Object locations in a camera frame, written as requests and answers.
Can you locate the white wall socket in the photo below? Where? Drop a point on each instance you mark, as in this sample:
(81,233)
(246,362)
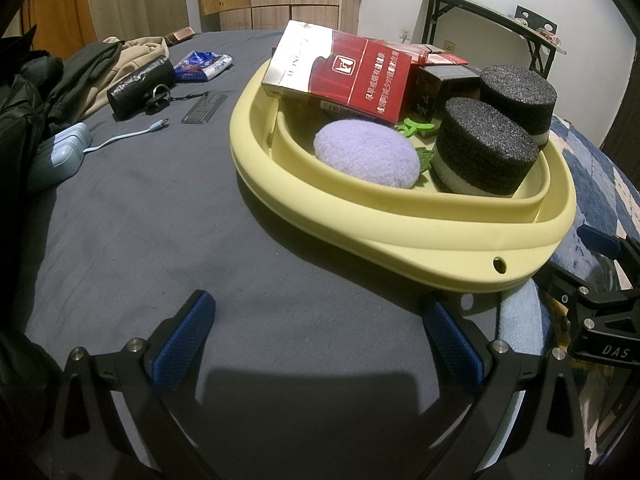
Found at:
(405,36)

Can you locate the black bag roll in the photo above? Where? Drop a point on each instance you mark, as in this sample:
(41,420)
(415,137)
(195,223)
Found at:
(137,87)

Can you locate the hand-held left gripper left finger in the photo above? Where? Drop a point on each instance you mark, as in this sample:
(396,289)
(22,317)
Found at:
(185,340)

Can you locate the red box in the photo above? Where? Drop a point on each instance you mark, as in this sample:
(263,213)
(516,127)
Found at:
(447,59)
(405,49)

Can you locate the small copper box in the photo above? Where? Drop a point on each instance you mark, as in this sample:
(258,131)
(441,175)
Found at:
(178,36)

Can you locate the light blue device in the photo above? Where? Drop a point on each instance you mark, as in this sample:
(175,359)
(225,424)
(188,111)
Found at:
(57,157)

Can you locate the pink items on table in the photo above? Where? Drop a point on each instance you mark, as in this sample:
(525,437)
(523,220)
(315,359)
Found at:
(542,34)

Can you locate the black folding table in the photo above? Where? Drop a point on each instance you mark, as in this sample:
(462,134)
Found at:
(490,10)

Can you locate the dark brown box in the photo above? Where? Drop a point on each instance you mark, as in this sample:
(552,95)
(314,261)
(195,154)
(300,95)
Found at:
(445,92)

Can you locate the black foam cylinder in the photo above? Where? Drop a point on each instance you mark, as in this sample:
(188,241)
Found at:
(480,145)
(520,95)

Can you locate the green felt leaf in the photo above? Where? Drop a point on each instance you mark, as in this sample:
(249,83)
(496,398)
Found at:
(425,159)

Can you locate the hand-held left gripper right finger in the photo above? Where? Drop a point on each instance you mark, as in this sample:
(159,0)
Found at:
(452,345)

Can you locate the black jacket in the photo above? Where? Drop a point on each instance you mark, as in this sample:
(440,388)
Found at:
(25,110)

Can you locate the beige garment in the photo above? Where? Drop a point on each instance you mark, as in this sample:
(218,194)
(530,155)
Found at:
(142,52)

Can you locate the yellowed wall socket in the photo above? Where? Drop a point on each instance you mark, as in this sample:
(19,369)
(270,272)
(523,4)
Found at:
(451,46)

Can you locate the red and white carton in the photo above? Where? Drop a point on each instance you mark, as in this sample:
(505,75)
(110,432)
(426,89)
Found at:
(340,75)

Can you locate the purple plush ball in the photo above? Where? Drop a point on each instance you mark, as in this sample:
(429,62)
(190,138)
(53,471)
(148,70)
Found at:
(365,152)

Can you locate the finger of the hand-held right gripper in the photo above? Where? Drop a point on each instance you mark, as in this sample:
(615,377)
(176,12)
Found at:
(575,290)
(600,238)

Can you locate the blue and white packet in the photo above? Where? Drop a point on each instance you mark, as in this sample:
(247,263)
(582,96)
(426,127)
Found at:
(202,66)

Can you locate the dark olive garment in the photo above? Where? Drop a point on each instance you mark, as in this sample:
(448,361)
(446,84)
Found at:
(87,75)

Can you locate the yellow plastic basin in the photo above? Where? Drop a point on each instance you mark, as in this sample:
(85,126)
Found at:
(400,240)

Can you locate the blue checked plush blanket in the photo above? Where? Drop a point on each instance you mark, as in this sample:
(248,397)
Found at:
(590,170)

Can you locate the green plastic clip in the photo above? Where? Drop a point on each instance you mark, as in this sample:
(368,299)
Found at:
(415,127)

